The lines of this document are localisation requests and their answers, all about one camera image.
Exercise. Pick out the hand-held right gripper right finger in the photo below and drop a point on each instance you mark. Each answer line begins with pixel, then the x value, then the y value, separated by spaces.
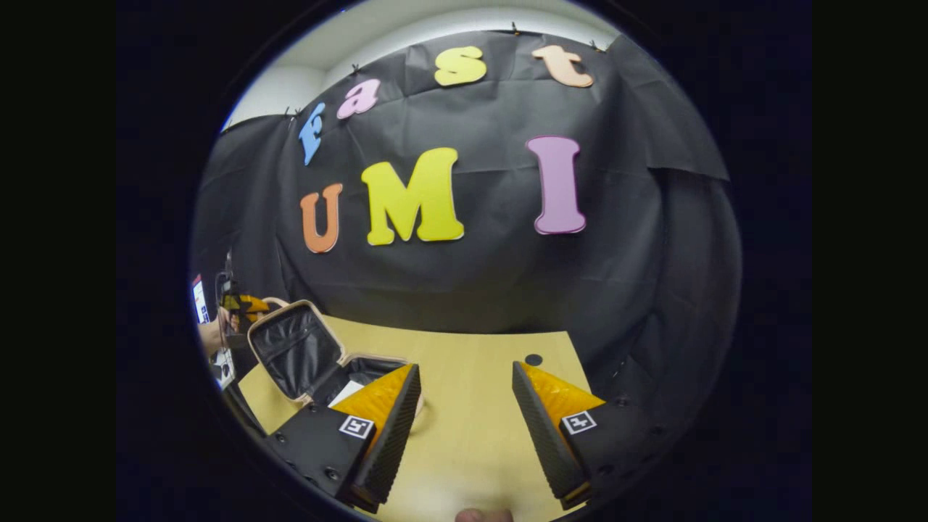
pixel 544 435

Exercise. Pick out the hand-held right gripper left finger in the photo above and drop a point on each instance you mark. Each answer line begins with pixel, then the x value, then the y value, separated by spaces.
pixel 391 442

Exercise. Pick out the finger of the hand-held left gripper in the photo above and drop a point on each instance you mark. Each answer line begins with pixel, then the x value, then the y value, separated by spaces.
pixel 255 300
pixel 248 317

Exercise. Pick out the white device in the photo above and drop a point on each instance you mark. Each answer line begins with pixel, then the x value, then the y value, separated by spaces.
pixel 225 368

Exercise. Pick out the beige suitcase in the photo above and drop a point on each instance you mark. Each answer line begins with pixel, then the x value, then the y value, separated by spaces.
pixel 293 351

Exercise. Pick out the computer monitor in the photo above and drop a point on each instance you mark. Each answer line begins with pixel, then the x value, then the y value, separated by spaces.
pixel 199 301

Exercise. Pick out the white conical tube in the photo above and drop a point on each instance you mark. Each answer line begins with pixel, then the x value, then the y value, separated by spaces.
pixel 346 392

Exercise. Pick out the black round table grommet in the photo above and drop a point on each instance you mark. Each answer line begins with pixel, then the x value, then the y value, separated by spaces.
pixel 533 359

